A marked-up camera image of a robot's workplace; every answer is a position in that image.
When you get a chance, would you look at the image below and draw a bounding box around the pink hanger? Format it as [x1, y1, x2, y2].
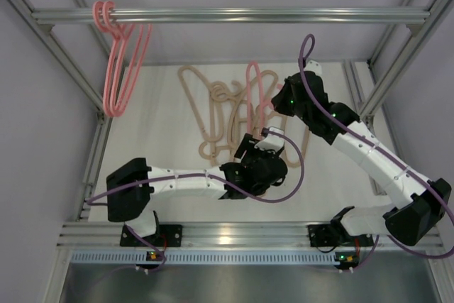
[245, 60, 274, 135]
[92, 1, 135, 118]
[102, 0, 153, 116]

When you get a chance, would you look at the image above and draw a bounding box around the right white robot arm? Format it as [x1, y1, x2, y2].
[272, 71, 451, 246]

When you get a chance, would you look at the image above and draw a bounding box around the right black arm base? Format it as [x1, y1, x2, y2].
[307, 206, 355, 248]

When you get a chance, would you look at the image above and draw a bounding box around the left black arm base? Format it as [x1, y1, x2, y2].
[119, 223, 183, 248]

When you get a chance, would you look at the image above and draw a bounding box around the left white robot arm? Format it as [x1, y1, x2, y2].
[106, 134, 288, 238]

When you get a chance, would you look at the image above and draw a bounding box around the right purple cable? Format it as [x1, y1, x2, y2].
[299, 33, 454, 258]

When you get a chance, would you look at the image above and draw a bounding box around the purple cable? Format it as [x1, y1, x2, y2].
[299, 33, 454, 258]
[84, 130, 306, 265]

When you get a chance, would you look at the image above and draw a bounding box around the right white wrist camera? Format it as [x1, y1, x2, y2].
[304, 60, 322, 76]

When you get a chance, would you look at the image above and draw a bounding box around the front aluminium rail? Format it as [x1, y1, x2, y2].
[56, 221, 441, 247]

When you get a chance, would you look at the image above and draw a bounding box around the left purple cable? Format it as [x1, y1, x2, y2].
[84, 130, 306, 265]

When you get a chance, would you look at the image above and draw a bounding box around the grey slotted cable duct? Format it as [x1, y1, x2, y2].
[71, 250, 358, 267]

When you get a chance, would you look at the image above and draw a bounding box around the aluminium hanging rail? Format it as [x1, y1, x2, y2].
[29, 6, 432, 28]

